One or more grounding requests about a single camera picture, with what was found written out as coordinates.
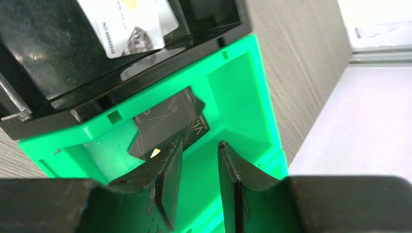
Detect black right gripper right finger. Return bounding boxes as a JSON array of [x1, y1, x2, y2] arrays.
[[218, 141, 412, 233]]

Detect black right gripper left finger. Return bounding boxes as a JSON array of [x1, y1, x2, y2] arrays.
[[0, 137, 183, 233]]

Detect dark credit card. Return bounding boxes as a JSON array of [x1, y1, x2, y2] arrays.
[[129, 87, 210, 161]]

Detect white card in black bin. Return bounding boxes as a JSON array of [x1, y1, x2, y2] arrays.
[[78, 0, 179, 59]]

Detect green double storage bin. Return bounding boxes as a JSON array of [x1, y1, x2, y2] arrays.
[[18, 34, 287, 233]]

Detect black storage bin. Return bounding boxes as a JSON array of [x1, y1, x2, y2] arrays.
[[0, 0, 252, 140]]

